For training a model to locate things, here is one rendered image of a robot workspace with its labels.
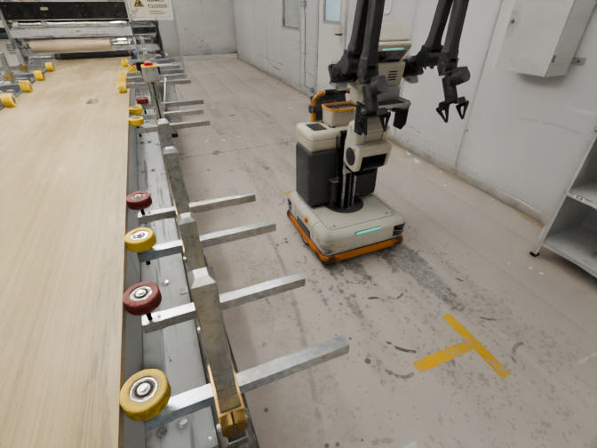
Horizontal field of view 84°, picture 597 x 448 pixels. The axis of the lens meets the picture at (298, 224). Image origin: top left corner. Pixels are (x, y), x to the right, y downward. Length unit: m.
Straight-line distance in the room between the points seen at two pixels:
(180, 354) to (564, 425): 1.58
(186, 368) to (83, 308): 0.33
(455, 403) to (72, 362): 1.49
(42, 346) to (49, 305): 0.12
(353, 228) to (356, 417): 1.05
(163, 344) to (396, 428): 1.02
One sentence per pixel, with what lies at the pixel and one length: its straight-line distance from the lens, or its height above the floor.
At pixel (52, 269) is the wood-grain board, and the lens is 1.07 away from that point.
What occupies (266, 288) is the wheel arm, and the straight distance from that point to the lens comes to 0.94.
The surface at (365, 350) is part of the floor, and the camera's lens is 1.84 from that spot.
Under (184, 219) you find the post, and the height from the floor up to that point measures 1.11.
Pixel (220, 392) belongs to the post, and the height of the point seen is 0.90.
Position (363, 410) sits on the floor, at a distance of 1.68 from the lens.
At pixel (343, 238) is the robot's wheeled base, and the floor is 0.24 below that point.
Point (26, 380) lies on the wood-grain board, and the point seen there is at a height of 0.90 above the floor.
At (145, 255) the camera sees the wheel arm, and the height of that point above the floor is 0.84.
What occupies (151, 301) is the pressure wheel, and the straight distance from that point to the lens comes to 0.85.
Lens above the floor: 1.47
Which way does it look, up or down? 34 degrees down
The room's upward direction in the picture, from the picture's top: straight up
